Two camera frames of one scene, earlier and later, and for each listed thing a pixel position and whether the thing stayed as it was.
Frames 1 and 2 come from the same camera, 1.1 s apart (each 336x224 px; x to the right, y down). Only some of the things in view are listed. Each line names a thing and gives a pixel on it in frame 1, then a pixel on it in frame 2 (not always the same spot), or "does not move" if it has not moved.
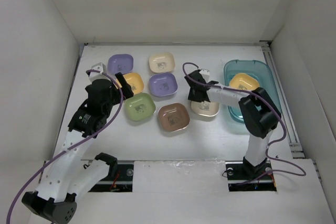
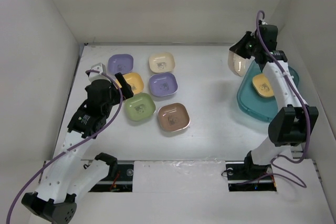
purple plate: (123, 63) does not move
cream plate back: (163, 62) does not move
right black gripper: (191, 97) -> (238, 48)
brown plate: (173, 117) does not move
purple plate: (162, 84) does not move
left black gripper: (126, 87) does not move
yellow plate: (244, 81) -> (262, 85)
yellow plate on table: (135, 81) does not move
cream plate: (205, 108) -> (239, 65)
